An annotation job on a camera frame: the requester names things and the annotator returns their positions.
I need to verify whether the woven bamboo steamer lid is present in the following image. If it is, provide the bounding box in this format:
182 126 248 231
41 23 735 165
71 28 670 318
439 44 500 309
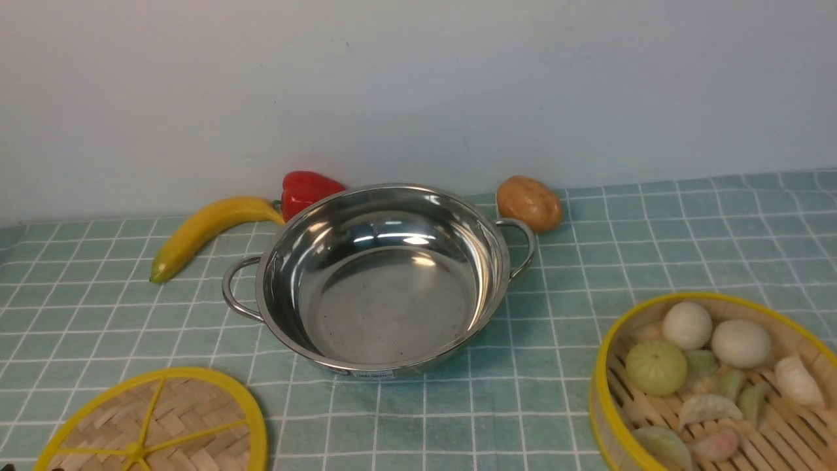
33 367 269 470

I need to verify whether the bamboo steamer basket yellow rim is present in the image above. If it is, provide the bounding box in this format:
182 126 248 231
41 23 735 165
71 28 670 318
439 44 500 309
590 292 835 470

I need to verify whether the stainless steel pot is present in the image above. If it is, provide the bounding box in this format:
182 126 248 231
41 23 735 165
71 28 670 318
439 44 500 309
222 184 538 379

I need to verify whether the brown potato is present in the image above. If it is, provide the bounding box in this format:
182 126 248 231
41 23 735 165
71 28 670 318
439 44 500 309
496 175 563 234

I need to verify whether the red bell pepper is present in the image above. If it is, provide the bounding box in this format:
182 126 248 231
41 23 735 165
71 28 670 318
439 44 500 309
280 171 347 222

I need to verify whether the yellow banana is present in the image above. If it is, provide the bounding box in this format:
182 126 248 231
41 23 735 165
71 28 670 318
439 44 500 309
148 196 286 284

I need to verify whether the green round bun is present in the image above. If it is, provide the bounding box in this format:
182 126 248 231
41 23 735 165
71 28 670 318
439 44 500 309
625 339 689 396

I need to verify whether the white round bun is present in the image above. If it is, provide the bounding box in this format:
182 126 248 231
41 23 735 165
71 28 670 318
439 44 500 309
662 302 713 351

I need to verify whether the small green dumpling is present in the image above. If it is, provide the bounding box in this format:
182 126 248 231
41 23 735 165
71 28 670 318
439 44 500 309
685 349 720 381

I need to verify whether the pale green front dumpling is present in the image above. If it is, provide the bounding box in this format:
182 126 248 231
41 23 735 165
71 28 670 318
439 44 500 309
632 426 694 470

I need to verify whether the white centre dumpling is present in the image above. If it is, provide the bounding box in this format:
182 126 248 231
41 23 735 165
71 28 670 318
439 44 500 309
678 394 743 432

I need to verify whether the white dumpling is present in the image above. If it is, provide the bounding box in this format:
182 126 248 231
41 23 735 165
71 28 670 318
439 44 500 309
678 394 743 432
774 355 827 409

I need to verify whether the cream round bun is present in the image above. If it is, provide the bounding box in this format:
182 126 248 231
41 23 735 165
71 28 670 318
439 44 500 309
711 319 772 370

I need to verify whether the green checkered tablecloth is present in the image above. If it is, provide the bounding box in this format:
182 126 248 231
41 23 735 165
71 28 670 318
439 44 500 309
1 169 836 470

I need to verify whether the pink dumpling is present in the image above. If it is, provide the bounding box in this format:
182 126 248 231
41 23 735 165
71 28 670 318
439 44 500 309
690 427 740 462

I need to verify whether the green right dumpling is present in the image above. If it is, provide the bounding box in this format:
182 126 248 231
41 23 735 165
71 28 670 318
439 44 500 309
738 382 772 429

